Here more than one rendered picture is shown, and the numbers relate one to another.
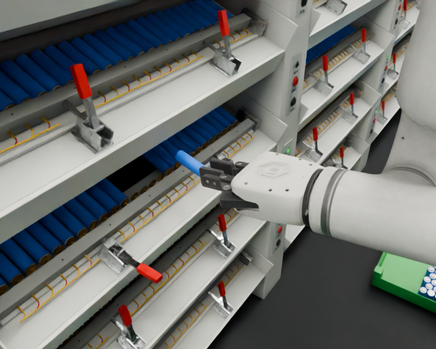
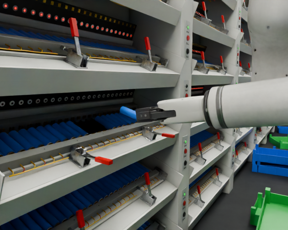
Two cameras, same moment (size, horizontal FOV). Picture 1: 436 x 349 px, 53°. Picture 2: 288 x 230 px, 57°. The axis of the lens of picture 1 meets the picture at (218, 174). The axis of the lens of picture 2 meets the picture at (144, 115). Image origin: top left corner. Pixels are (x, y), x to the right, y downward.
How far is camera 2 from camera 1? 0.29 m
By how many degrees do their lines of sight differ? 27
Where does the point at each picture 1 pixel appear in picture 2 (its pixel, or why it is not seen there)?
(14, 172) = (29, 60)
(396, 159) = not seen: hidden behind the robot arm
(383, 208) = (253, 89)
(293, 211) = (198, 107)
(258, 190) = (174, 101)
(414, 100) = (258, 12)
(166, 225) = (113, 152)
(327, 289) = not seen: outside the picture
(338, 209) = (226, 97)
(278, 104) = not seen: hidden behind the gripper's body
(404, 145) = (257, 77)
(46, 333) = (26, 188)
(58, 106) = (57, 48)
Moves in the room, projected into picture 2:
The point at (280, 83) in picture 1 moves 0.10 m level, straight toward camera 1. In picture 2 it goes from (178, 93) to (179, 95)
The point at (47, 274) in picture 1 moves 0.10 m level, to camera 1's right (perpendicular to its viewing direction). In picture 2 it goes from (33, 153) to (90, 152)
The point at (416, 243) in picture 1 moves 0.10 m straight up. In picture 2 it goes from (279, 101) to (283, 38)
